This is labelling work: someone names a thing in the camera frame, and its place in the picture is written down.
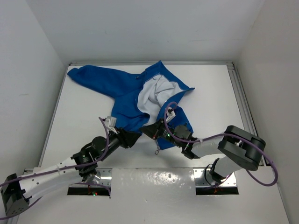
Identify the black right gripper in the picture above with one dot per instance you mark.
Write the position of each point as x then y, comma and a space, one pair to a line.
150, 130

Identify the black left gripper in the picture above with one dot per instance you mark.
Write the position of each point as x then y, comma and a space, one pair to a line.
127, 138

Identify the blue zip-up jacket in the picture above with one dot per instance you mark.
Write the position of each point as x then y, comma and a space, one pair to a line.
139, 99

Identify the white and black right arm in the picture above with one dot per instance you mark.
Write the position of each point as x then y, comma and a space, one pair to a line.
240, 148

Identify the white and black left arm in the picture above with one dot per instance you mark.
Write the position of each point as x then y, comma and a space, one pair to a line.
17, 192

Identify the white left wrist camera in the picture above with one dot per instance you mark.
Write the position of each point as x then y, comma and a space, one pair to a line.
109, 122

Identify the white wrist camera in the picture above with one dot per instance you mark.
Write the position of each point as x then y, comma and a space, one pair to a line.
109, 122
170, 114

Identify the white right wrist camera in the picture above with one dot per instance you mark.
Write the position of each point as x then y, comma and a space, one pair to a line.
170, 114

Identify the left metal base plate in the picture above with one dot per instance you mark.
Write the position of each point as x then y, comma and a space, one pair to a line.
103, 177

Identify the metal base plate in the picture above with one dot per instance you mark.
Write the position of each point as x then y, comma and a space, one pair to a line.
203, 179
103, 177

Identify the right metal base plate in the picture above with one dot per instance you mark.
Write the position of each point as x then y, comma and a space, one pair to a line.
203, 179

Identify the aluminium frame rail back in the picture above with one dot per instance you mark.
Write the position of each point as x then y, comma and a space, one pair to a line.
153, 62

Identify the aluminium frame rail left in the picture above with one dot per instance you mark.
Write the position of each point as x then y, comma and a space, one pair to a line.
28, 96

